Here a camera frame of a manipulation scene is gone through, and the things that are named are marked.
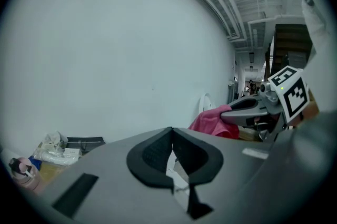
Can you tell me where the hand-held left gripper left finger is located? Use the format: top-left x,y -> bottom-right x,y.
39,127 -> 186,224

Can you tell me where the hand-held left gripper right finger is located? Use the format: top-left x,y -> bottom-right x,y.
173,128 -> 275,224

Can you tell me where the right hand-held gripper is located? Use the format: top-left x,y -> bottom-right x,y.
220,65 -> 311,142

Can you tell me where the pink wiping cloth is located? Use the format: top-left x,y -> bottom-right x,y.
187,104 -> 241,139

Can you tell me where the person's right forearm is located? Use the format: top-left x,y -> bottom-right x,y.
299,89 -> 321,123

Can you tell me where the white smart toilet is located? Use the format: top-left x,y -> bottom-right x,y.
196,92 -> 217,116

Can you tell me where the dark gray tray device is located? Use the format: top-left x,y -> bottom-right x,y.
65,136 -> 106,153

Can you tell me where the small white box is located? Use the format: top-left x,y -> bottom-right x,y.
62,148 -> 81,157

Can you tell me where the large cardboard box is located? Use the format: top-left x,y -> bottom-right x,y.
36,149 -> 90,188

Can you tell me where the plastic bag of white parts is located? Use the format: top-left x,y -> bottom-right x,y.
36,131 -> 80,166

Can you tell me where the blue cloth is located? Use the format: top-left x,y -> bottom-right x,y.
28,155 -> 43,171

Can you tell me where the pink water bottle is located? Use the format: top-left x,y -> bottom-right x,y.
8,157 -> 45,193

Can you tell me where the dark wooden staircase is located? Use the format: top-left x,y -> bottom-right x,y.
264,23 -> 314,82

